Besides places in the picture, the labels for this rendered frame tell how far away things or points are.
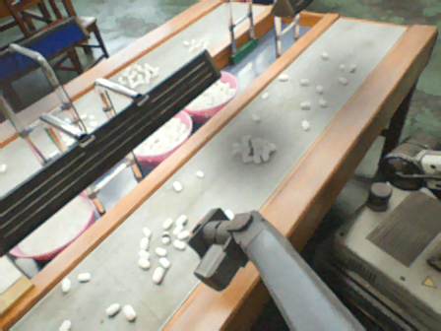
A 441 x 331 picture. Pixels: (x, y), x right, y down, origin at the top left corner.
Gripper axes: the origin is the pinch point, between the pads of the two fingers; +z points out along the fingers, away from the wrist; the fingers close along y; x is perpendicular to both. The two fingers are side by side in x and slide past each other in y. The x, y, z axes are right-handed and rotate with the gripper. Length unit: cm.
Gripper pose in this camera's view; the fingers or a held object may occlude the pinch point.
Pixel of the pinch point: (193, 233)
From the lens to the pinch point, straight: 80.0
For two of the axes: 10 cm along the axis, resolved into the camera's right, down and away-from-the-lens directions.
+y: -6.1, 6.3, -4.7
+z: -5.1, 1.5, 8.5
